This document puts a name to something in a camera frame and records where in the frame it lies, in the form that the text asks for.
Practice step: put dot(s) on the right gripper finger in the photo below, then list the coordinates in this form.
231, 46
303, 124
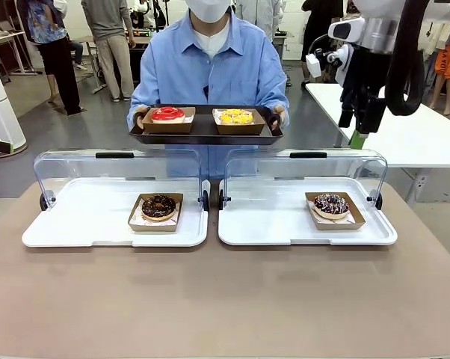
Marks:
357, 140
346, 117

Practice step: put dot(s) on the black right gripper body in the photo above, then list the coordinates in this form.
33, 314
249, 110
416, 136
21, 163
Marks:
367, 104

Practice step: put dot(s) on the white paper liner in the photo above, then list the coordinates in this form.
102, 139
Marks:
150, 223
344, 220
188, 119
257, 120

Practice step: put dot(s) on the yellow glazed donut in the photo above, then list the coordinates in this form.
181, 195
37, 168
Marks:
240, 129

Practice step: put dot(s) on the yellow sprinkled donut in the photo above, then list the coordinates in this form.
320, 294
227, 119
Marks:
233, 117

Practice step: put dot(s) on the black serving tray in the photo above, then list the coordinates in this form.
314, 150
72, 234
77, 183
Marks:
202, 132

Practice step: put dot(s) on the red glazed donut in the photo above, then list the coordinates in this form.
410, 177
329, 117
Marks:
167, 128
167, 116

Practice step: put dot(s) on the person's right forearm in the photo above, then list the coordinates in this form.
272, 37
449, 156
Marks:
141, 95

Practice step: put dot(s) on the person's left forearm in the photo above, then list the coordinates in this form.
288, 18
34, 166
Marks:
277, 93

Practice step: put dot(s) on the dark donut with pastel sprinkles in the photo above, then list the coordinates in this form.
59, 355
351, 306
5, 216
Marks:
331, 205

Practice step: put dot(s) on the sprinkled chocolate donut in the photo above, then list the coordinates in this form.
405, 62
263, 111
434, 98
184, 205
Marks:
359, 222

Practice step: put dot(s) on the person in blue shirt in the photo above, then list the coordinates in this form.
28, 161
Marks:
214, 67

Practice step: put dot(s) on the chocolate glazed donut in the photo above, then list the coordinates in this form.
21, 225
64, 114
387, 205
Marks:
158, 207

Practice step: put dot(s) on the person's left hand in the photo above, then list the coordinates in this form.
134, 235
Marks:
280, 114

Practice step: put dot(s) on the person's right hand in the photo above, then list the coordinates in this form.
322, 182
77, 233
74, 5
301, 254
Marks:
140, 114

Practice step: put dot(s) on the white cylindrical appliance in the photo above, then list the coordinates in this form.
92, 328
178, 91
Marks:
0, 112

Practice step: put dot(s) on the clear display lid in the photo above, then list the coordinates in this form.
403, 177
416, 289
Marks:
307, 168
116, 168

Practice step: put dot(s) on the white side table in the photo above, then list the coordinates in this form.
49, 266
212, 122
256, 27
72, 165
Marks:
415, 138

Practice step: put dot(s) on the mannequin with orange shorts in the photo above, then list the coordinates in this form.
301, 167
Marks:
446, 63

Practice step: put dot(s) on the bystander in black clothes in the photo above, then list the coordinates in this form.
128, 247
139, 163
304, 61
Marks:
318, 22

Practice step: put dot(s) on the wooden background desk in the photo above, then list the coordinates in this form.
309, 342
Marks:
8, 37

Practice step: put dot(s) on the white display tray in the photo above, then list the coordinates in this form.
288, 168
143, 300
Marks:
98, 224
277, 224

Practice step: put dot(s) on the bystander in light shirt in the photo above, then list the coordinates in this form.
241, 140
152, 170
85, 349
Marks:
262, 18

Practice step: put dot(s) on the bystander in grey shirt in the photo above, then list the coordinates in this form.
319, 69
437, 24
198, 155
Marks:
113, 48

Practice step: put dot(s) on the white face mask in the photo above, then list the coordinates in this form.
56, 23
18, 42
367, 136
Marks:
209, 9

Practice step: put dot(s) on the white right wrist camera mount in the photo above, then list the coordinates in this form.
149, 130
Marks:
314, 65

